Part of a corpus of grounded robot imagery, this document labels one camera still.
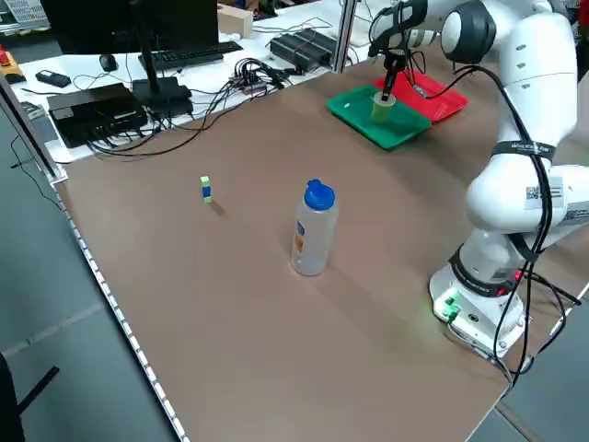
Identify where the black keyboard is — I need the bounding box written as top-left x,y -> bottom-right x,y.
139,41 -> 244,73

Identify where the plain wooden box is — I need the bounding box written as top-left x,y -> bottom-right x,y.
216,4 -> 255,40

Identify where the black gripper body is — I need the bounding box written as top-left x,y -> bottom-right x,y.
382,44 -> 410,71

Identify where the red plastic tray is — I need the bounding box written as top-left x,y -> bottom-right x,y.
373,71 -> 470,125

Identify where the green plastic tray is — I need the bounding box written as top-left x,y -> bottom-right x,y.
326,85 -> 433,151

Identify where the usb hub with plugs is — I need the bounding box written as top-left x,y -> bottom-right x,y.
228,58 -> 292,94

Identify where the green paper cup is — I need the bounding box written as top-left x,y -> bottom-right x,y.
371,91 -> 398,126

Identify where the clear bottle with blue cap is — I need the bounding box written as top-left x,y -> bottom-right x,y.
290,179 -> 340,277

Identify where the black monitor stand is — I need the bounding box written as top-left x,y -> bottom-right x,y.
131,0 -> 194,116

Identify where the small black flat device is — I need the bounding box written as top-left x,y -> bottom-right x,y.
35,69 -> 72,88

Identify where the grey finned power supply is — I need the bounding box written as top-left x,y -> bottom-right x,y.
270,28 -> 340,73

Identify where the black computer monitor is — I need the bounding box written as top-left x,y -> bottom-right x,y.
40,0 -> 220,56

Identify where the aluminium frame post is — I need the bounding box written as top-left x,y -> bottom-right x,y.
331,0 -> 359,75

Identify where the black electronics box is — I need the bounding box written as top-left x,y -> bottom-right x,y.
47,82 -> 150,150

